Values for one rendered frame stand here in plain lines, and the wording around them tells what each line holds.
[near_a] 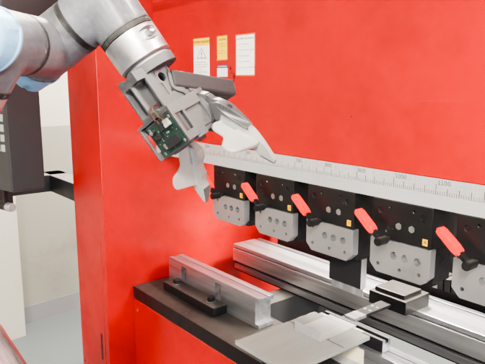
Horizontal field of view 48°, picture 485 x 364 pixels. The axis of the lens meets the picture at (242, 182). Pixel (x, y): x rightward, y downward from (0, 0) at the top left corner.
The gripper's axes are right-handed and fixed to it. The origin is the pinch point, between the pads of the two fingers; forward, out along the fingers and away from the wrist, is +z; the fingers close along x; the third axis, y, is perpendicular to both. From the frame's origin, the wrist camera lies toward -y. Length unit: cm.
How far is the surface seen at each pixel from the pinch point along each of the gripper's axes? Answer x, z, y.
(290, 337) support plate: -42, 41, -28
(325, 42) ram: -11, -11, -61
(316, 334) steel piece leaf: -37, 43, -30
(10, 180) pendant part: -114, -33, -33
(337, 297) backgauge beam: -58, 54, -67
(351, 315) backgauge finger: -38, 49, -45
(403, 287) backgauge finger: -34, 55, -64
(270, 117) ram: -36, -4, -61
